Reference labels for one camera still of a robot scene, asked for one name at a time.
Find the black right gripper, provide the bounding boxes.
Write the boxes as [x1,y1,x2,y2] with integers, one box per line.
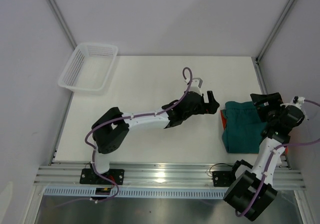
[250,93,285,126]

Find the orange shorts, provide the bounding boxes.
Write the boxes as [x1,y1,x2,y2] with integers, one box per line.
[219,109,291,155]

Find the green shorts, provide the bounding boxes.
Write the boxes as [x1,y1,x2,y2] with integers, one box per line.
[221,100,271,154]

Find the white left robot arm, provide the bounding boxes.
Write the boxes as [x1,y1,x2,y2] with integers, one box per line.
[85,91,220,184]

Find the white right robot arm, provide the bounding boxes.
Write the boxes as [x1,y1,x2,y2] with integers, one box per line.
[223,93,305,222]

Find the white plastic basket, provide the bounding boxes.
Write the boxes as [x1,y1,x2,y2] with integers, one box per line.
[57,42,119,95]

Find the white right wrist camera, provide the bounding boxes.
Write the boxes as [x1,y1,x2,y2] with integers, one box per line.
[291,96,305,109]

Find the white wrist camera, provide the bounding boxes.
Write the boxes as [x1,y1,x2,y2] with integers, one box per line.
[188,78,203,96]
[291,96,305,109]

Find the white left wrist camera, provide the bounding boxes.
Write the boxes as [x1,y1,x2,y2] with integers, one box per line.
[188,78,203,96]

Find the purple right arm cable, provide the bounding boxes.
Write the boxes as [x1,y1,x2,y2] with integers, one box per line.
[234,99,320,217]

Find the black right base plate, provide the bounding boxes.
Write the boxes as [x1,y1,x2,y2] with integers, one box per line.
[209,161,240,187]

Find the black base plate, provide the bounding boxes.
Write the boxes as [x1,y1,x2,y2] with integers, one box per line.
[79,168,125,186]
[209,161,240,187]

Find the aluminium corner post right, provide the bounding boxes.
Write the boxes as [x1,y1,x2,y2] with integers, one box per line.
[255,0,298,64]

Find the aluminium corner post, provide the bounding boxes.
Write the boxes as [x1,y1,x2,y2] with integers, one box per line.
[255,0,298,64]
[46,0,77,49]

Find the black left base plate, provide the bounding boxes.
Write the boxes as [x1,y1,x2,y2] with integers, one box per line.
[79,168,125,186]

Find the white slotted cable duct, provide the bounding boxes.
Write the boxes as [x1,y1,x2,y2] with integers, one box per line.
[44,187,227,200]

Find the aluminium corner post left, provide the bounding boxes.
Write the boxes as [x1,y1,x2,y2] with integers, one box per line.
[46,0,77,49]

